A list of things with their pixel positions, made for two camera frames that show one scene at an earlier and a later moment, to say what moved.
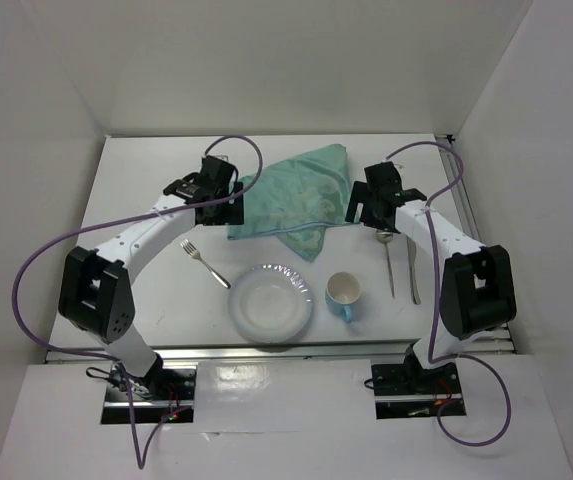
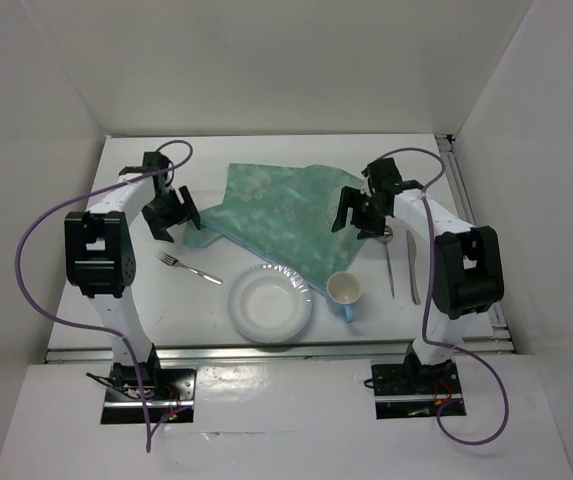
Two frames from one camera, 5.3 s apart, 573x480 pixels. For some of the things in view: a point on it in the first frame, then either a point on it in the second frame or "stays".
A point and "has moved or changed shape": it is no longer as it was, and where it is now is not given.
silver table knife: (415, 293) stays
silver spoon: (386, 236) stays
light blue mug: (342, 291) stays
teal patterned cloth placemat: (298, 199) has moved or changed shape
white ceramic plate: (270, 303) stays
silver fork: (193, 251) -> (169, 260)
